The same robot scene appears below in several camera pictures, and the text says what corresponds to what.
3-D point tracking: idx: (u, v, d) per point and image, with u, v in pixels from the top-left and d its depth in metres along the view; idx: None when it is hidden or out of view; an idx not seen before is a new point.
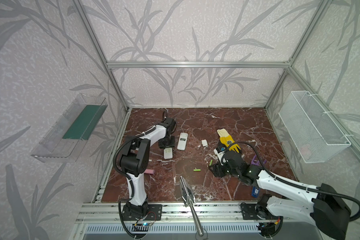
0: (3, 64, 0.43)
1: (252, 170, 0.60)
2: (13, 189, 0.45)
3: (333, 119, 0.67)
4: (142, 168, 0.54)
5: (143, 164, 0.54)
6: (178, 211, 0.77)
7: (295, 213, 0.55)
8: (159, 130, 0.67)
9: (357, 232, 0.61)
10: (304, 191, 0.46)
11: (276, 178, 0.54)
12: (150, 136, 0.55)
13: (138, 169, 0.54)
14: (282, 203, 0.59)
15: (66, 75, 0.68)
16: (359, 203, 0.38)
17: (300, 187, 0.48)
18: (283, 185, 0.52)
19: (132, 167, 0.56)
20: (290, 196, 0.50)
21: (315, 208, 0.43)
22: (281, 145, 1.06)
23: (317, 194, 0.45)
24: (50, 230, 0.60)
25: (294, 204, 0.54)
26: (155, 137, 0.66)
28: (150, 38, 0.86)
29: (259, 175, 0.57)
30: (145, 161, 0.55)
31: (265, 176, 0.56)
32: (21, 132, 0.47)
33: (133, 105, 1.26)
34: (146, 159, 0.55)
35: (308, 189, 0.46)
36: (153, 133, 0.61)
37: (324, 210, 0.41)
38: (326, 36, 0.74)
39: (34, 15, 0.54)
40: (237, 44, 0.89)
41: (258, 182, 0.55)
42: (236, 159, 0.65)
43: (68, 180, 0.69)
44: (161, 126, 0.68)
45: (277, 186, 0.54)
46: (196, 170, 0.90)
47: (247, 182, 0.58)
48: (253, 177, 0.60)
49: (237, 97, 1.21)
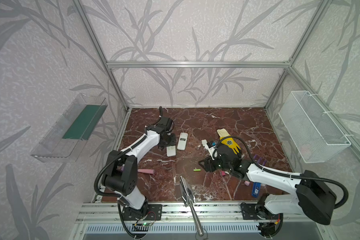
0: (3, 65, 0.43)
1: (244, 165, 0.62)
2: (13, 189, 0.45)
3: (333, 119, 0.67)
4: (129, 188, 0.48)
5: (130, 184, 0.47)
6: (178, 211, 0.77)
7: (288, 205, 0.56)
8: (149, 140, 0.58)
9: (357, 232, 0.61)
10: (288, 179, 0.48)
11: (264, 169, 0.55)
12: (139, 148, 0.51)
13: (125, 191, 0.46)
14: (276, 198, 0.59)
15: (66, 75, 0.68)
16: (342, 186, 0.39)
17: (285, 176, 0.49)
18: (270, 175, 0.53)
19: (118, 189, 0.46)
20: (276, 184, 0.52)
21: (298, 193, 0.45)
22: (281, 145, 1.06)
23: (300, 181, 0.45)
24: (50, 230, 0.60)
25: (286, 197, 0.55)
26: (145, 149, 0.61)
28: (150, 38, 0.86)
29: (249, 168, 0.59)
30: (132, 181, 0.48)
31: (254, 169, 0.58)
32: (21, 132, 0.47)
33: (133, 105, 1.26)
34: (133, 178, 0.48)
35: (292, 176, 0.48)
36: (143, 144, 0.54)
37: (307, 194, 0.43)
38: (326, 36, 0.74)
39: (34, 15, 0.54)
40: (237, 44, 0.89)
41: (248, 176, 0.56)
42: (229, 154, 0.66)
43: (68, 180, 0.69)
44: (151, 135, 0.59)
45: (265, 177, 0.56)
46: (196, 170, 0.90)
47: (238, 177, 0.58)
48: (243, 171, 0.62)
49: (237, 97, 1.21)
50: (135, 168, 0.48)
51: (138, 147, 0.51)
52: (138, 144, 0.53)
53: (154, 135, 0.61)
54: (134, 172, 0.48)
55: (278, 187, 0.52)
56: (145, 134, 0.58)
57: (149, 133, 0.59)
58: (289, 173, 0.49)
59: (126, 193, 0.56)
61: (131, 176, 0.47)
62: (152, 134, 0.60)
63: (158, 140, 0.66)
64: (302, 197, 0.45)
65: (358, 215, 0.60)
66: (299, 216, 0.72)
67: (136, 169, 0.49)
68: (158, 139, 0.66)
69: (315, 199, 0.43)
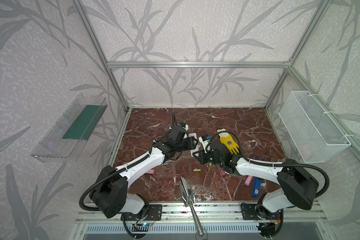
0: (3, 65, 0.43)
1: (233, 159, 0.64)
2: (13, 189, 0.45)
3: (333, 119, 0.67)
4: (113, 211, 0.45)
5: (115, 207, 0.45)
6: (178, 211, 0.77)
7: (279, 199, 0.57)
8: (151, 160, 0.54)
9: (357, 232, 0.61)
10: (271, 168, 0.50)
11: (251, 162, 0.58)
12: (135, 170, 0.48)
13: (107, 212, 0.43)
14: (270, 195, 0.60)
15: (66, 75, 0.68)
16: (320, 169, 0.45)
17: (268, 165, 0.52)
18: (255, 167, 0.57)
19: (101, 207, 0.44)
20: (263, 175, 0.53)
21: (279, 180, 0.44)
22: (281, 145, 1.06)
23: (283, 169, 0.46)
24: (50, 230, 0.60)
25: (278, 191, 0.55)
26: (143, 170, 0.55)
28: (150, 38, 0.86)
29: (238, 162, 0.62)
30: (118, 204, 0.45)
31: (242, 162, 0.61)
32: (21, 132, 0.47)
33: (133, 105, 1.26)
34: (120, 201, 0.45)
35: (274, 165, 0.50)
36: (141, 165, 0.50)
37: (287, 181, 0.45)
38: (326, 36, 0.74)
39: (34, 15, 0.54)
40: (237, 44, 0.89)
41: (237, 170, 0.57)
42: (221, 149, 0.68)
43: (68, 180, 0.69)
44: (155, 155, 0.55)
45: (251, 169, 0.59)
46: (196, 170, 0.90)
47: (229, 171, 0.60)
48: (233, 165, 0.65)
49: (237, 97, 1.21)
50: (123, 192, 0.44)
51: (135, 169, 0.47)
52: (136, 164, 0.49)
53: (158, 155, 0.57)
54: (121, 195, 0.44)
55: (263, 178, 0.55)
56: (149, 152, 0.54)
57: (153, 152, 0.55)
58: (272, 162, 0.52)
59: (108, 215, 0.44)
61: (117, 200, 0.44)
62: (157, 153, 0.56)
63: (160, 162, 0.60)
64: (283, 183, 0.47)
65: (358, 215, 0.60)
66: (299, 216, 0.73)
67: (124, 194, 0.46)
68: (161, 161, 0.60)
69: (295, 186, 0.44)
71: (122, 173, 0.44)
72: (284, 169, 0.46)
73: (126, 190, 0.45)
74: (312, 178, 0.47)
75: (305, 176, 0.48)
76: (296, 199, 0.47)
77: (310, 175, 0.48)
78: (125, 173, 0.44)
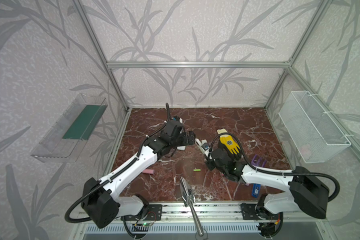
0: (3, 65, 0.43)
1: (238, 168, 0.62)
2: (13, 189, 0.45)
3: (333, 119, 0.67)
4: (104, 221, 0.43)
5: (105, 218, 0.43)
6: (178, 211, 0.77)
7: (286, 204, 0.56)
8: (140, 164, 0.49)
9: (357, 232, 0.61)
10: (281, 177, 0.48)
11: (258, 170, 0.56)
12: (121, 180, 0.44)
13: (98, 223, 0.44)
14: (273, 198, 0.60)
15: (66, 75, 0.68)
16: (333, 178, 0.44)
17: (277, 174, 0.50)
18: (263, 175, 0.54)
19: (93, 218, 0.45)
20: (272, 184, 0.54)
21: (292, 191, 0.46)
22: (282, 145, 1.07)
23: (293, 178, 0.45)
24: (50, 230, 0.60)
25: (283, 196, 0.55)
26: (132, 176, 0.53)
28: (150, 38, 0.86)
29: (243, 170, 0.60)
30: (108, 215, 0.44)
31: (248, 171, 0.59)
32: (21, 132, 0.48)
33: (133, 105, 1.26)
34: (110, 212, 0.44)
35: (284, 175, 0.48)
36: (127, 173, 0.45)
37: (300, 192, 0.44)
38: (326, 36, 0.74)
39: (34, 15, 0.54)
40: (237, 44, 0.89)
41: (243, 178, 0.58)
42: (223, 158, 0.66)
43: (68, 180, 0.69)
44: (145, 157, 0.50)
45: (258, 177, 0.57)
46: (196, 170, 0.90)
47: (234, 179, 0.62)
48: (238, 174, 0.63)
49: (237, 97, 1.21)
50: (111, 205, 0.42)
51: (121, 178, 0.44)
52: (121, 173, 0.44)
53: (149, 156, 0.51)
54: (108, 209, 0.42)
55: (272, 186, 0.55)
56: (137, 156, 0.49)
57: (142, 154, 0.50)
58: (281, 171, 0.50)
59: (100, 224, 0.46)
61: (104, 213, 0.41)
62: (147, 154, 0.50)
63: (154, 159, 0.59)
64: (296, 194, 0.46)
65: (358, 215, 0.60)
66: (299, 216, 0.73)
67: (112, 206, 0.43)
68: (155, 158, 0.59)
69: (308, 195, 0.43)
71: (107, 186, 0.41)
72: (294, 177, 0.45)
73: (111, 203, 0.42)
74: (322, 185, 0.46)
75: (316, 183, 0.47)
76: (310, 209, 0.46)
77: (321, 182, 0.47)
78: (109, 185, 0.41)
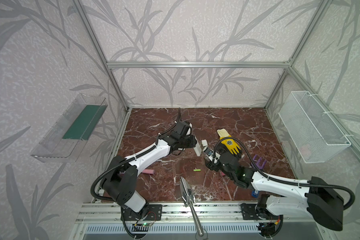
0: (3, 65, 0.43)
1: (247, 174, 0.60)
2: (13, 189, 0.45)
3: (333, 119, 0.67)
4: (123, 198, 0.46)
5: (125, 194, 0.46)
6: (178, 211, 0.77)
7: (293, 209, 0.56)
8: (157, 151, 0.56)
9: (357, 232, 0.61)
10: (296, 187, 0.47)
11: (269, 178, 0.54)
12: (144, 159, 0.50)
13: (118, 200, 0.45)
14: (280, 201, 0.59)
15: (66, 75, 0.68)
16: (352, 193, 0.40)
17: (292, 184, 0.48)
18: (276, 184, 0.53)
19: (112, 196, 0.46)
20: (284, 193, 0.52)
21: (309, 203, 0.44)
22: (282, 145, 1.06)
23: (309, 189, 0.44)
24: (50, 230, 0.60)
25: (290, 201, 0.55)
26: (151, 160, 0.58)
28: (150, 38, 0.86)
29: (253, 177, 0.58)
30: (128, 192, 0.47)
31: (258, 178, 0.57)
32: (20, 132, 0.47)
33: (133, 105, 1.26)
34: (130, 188, 0.47)
35: (300, 185, 0.47)
36: (148, 155, 0.51)
37: (318, 204, 0.43)
38: (326, 36, 0.74)
39: (34, 15, 0.54)
40: (237, 44, 0.89)
41: (253, 185, 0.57)
42: (233, 164, 0.63)
43: (68, 180, 0.69)
44: (161, 146, 0.57)
45: (269, 185, 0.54)
46: (196, 170, 0.90)
47: (243, 186, 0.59)
48: (248, 180, 0.61)
49: (237, 97, 1.21)
50: (133, 180, 0.46)
51: (143, 158, 0.49)
52: (144, 154, 0.50)
53: (164, 146, 0.59)
54: (132, 183, 0.46)
55: (284, 195, 0.59)
56: (155, 144, 0.56)
57: (159, 144, 0.57)
58: (297, 181, 0.48)
59: (119, 202, 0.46)
61: (128, 187, 0.46)
62: (162, 145, 0.57)
63: (167, 152, 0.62)
64: (313, 206, 0.44)
65: (358, 215, 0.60)
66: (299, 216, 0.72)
67: (134, 181, 0.47)
68: (168, 151, 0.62)
69: (326, 208, 0.42)
71: (132, 162, 0.45)
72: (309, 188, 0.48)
73: (135, 177, 0.47)
74: (338, 197, 0.45)
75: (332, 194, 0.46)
76: (326, 220, 0.45)
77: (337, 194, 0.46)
78: (134, 162, 0.46)
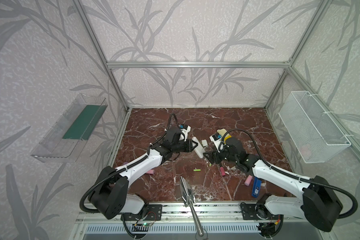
0: (3, 65, 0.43)
1: (250, 159, 0.61)
2: (13, 188, 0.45)
3: (333, 119, 0.67)
4: (112, 212, 0.44)
5: (114, 207, 0.44)
6: (178, 211, 0.77)
7: (289, 207, 0.55)
8: (149, 161, 0.55)
9: (357, 232, 0.61)
10: (297, 181, 0.46)
11: (271, 167, 0.54)
12: (135, 170, 0.48)
13: (107, 213, 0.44)
14: (277, 199, 0.59)
15: (66, 75, 0.68)
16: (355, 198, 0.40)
17: (293, 177, 0.48)
18: (276, 174, 0.52)
19: (101, 209, 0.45)
20: (283, 184, 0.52)
21: (304, 196, 0.44)
22: (282, 145, 1.06)
23: (309, 185, 0.43)
24: (50, 230, 0.60)
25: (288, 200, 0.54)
26: (143, 171, 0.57)
28: (150, 38, 0.86)
29: (256, 163, 0.58)
30: (118, 205, 0.45)
31: (260, 165, 0.57)
32: (20, 132, 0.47)
33: (133, 105, 1.26)
34: (120, 201, 0.45)
35: (301, 179, 0.46)
36: (140, 166, 0.51)
37: (313, 199, 0.42)
38: (326, 36, 0.74)
39: (34, 15, 0.54)
40: (237, 44, 0.89)
41: (253, 171, 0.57)
42: (237, 146, 0.65)
43: (68, 180, 0.69)
44: (153, 156, 0.56)
45: (270, 175, 0.55)
46: (196, 170, 0.90)
47: (243, 169, 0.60)
48: (249, 165, 0.62)
49: (237, 97, 1.21)
50: (123, 192, 0.45)
51: (134, 169, 0.48)
52: (135, 165, 0.49)
53: (156, 156, 0.58)
54: (122, 195, 0.45)
55: (283, 187, 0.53)
56: (147, 153, 0.55)
57: (151, 153, 0.56)
58: (298, 175, 0.48)
59: (108, 216, 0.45)
61: (118, 200, 0.44)
62: (155, 155, 0.57)
63: (159, 162, 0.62)
64: (308, 201, 0.43)
65: (358, 215, 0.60)
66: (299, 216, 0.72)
67: (125, 194, 0.46)
68: (160, 162, 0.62)
69: (320, 205, 0.42)
71: (122, 173, 0.44)
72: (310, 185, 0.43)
73: (126, 189, 0.46)
74: (337, 201, 0.44)
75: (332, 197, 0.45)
76: (316, 218, 0.44)
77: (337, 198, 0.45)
78: (125, 173, 0.44)
